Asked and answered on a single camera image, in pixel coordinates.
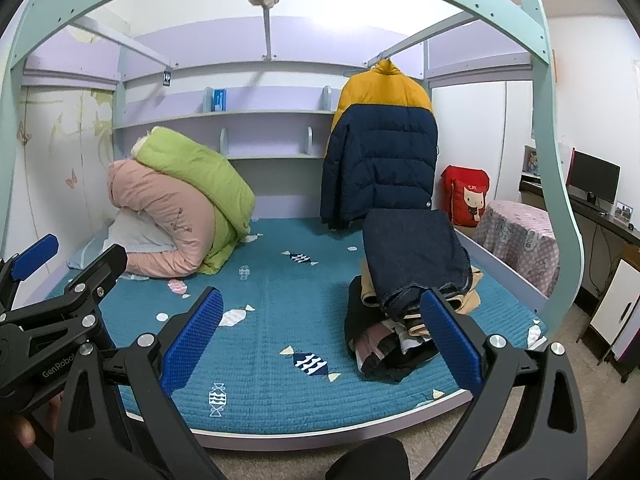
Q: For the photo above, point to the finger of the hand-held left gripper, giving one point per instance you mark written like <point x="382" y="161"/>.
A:
<point x="35" y="255"/>
<point x="100" y="272"/>

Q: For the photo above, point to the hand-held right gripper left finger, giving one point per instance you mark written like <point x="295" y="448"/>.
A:
<point x="192" y="340"/>

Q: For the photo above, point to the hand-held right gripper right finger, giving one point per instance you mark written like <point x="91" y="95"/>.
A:
<point x="450" y="345"/>

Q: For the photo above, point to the dark denim jacket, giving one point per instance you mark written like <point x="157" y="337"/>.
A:
<point x="415" y="250"/>

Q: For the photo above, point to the person's left hand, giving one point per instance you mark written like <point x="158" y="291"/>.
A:
<point x="22" y="432"/>

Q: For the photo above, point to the light blue striped pillow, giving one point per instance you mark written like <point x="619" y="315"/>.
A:
<point x="85" y="255"/>

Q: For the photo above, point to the white pillow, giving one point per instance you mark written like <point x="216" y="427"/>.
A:
<point x="130" y="235"/>

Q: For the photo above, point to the black garment with pink lining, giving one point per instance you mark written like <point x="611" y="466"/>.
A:
<point x="385" y="365"/>

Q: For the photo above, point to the blue quilted bed cover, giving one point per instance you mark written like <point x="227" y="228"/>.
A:
<point x="280" y="310"/>

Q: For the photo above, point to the pink patterned tablecloth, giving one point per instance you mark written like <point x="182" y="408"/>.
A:
<point x="520" y="240"/>

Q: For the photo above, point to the cream folded blanket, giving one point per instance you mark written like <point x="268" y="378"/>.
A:
<point x="140" y="146"/>

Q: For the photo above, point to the green quilt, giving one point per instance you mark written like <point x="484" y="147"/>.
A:
<point x="200" y="175"/>

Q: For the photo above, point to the red cartoon cushion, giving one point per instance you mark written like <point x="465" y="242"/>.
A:
<point x="465" y="195"/>

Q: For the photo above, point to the white cabinet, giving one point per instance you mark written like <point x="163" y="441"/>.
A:
<point x="612" y="300"/>

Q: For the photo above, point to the black keyboard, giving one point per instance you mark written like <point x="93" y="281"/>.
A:
<point x="587" y="205"/>

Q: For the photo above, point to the yellow navy puffer jacket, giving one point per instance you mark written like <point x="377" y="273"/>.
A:
<point x="380" y="160"/>

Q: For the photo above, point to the black hanging tag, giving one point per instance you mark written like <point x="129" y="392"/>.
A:
<point x="167" y="78"/>

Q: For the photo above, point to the small blue box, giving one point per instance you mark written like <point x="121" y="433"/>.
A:
<point x="220" y="100"/>

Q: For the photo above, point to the dark desk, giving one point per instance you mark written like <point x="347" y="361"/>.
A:
<point x="627" y="232"/>

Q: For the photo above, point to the white wardrobe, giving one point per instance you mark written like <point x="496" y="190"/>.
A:
<point x="480" y="125"/>

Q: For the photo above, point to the black computer monitor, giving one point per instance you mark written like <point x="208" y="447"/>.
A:
<point x="595" y="175"/>

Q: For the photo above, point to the butterfly wall sticker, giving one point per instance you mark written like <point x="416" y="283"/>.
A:
<point x="71" y="179"/>
<point x="23" y="133"/>

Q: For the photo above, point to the lavender wall shelf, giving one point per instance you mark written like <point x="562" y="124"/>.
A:
<point x="225" y="116"/>

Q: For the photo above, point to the small desk photo frame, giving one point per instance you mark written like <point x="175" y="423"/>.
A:
<point x="623" y="211"/>

